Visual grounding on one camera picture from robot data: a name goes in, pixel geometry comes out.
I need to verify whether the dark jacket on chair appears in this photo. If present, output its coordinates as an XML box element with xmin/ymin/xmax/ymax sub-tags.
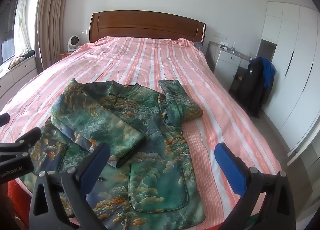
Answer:
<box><xmin>236</xmin><ymin>58</ymin><xmax>266</xmax><ymax>118</ymax></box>

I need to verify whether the pink striped bed sheet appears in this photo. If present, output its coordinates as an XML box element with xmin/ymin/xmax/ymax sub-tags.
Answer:
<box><xmin>0</xmin><ymin>36</ymin><xmax>283</xmax><ymax>230</ymax></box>

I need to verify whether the white wardrobe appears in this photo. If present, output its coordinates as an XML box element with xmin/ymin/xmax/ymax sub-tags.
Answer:
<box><xmin>257</xmin><ymin>1</ymin><xmax>320</xmax><ymax>157</ymax></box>

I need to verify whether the small white fan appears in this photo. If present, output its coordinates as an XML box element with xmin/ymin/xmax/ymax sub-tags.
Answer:
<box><xmin>67</xmin><ymin>35</ymin><xmax>80</xmax><ymax>53</ymax></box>

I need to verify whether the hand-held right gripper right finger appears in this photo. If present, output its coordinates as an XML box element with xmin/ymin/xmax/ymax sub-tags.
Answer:
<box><xmin>214</xmin><ymin>142</ymin><xmax>297</xmax><ymax>230</ymax></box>

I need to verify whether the red cloth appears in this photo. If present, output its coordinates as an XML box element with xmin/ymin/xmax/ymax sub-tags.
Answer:
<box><xmin>7</xmin><ymin>179</ymin><xmax>34</xmax><ymax>223</ymax></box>

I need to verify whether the green landscape print jacket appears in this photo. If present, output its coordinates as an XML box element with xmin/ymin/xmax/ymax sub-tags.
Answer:
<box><xmin>19</xmin><ymin>78</ymin><xmax>206</xmax><ymax>230</ymax></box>

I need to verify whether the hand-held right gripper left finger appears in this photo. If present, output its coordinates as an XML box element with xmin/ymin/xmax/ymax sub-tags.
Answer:
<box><xmin>29</xmin><ymin>142</ymin><xmax>111</xmax><ymax>230</ymax></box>

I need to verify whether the patterned cushion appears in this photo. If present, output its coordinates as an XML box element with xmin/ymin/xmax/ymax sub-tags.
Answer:
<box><xmin>6</xmin><ymin>56</ymin><xmax>26</xmax><ymax>70</ymax></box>

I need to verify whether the beige curtain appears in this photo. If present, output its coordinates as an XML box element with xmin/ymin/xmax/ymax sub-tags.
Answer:
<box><xmin>34</xmin><ymin>0</ymin><xmax>73</xmax><ymax>74</ymax></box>

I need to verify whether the wooden nightstand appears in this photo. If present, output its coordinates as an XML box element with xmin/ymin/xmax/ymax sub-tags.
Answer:
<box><xmin>60</xmin><ymin>51</ymin><xmax>75</xmax><ymax>61</ymax></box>

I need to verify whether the white window seat cabinet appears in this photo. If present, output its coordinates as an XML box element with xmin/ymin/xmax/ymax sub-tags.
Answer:
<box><xmin>0</xmin><ymin>54</ymin><xmax>38</xmax><ymax>107</ymax></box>

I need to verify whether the wooden headboard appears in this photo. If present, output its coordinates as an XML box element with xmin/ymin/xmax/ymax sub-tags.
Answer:
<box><xmin>89</xmin><ymin>10</ymin><xmax>206</xmax><ymax>44</ymax></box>

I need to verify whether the white sheer curtain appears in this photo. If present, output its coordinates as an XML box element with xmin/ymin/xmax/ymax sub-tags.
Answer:
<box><xmin>14</xmin><ymin>0</ymin><xmax>32</xmax><ymax>57</ymax></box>

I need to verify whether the window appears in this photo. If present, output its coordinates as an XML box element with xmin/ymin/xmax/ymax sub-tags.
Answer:
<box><xmin>0</xmin><ymin>0</ymin><xmax>20</xmax><ymax>66</ymax></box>

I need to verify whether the white dresser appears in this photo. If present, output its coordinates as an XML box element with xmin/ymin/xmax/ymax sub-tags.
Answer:
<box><xmin>214</xmin><ymin>43</ymin><xmax>253</xmax><ymax>88</ymax></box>

